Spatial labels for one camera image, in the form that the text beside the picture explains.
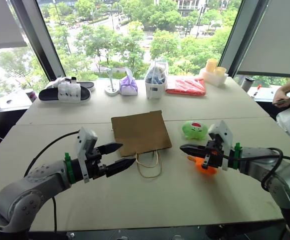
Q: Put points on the white stand with pole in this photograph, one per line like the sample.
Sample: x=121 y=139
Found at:
x=111 y=88

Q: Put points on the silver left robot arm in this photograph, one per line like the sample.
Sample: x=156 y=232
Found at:
x=22 y=195

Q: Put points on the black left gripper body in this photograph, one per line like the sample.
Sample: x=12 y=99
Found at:
x=94 y=160

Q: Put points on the green frog toy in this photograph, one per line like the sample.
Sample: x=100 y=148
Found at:
x=194 y=131

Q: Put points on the red folded packaged cloth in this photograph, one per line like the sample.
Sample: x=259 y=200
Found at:
x=186 y=86

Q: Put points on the purple and white pouch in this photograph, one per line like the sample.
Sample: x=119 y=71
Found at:
x=128 y=86

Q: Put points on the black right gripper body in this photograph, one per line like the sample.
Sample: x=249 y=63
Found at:
x=215 y=155

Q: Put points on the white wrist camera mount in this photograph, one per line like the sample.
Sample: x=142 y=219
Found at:
x=85 y=140
x=223 y=132

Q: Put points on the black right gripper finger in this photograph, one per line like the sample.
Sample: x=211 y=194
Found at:
x=193 y=150

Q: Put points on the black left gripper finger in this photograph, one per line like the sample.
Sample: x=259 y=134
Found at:
x=111 y=148
x=121 y=165

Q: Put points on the orange toy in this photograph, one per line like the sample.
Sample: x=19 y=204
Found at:
x=199 y=166

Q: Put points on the bystander bare hand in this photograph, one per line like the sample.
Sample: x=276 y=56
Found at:
x=280 y=97

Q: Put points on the cream plastic cup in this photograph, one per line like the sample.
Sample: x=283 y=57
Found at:
x=220 y=72
x=211 y=65

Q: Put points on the white plastic tray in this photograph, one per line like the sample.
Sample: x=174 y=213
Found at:
x=213 y=78

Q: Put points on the white bin with plastic bag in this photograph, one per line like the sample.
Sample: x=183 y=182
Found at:
x=155 y=85

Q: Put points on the grey tumbler bottle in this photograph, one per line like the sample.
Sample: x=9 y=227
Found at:
x=247 y=84

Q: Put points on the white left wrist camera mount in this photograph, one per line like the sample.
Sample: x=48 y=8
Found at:
x=85 y=140

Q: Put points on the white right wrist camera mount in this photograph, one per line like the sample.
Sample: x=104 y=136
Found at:
x=223 y=132

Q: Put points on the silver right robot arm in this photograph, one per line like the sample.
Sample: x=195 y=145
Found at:
x=284 y=177

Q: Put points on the grey roller blind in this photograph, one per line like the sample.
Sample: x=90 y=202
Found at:
x=274 y=37
x=2 y=22

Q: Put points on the brown paper bag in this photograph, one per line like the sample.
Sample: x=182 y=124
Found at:
x=141 y=132

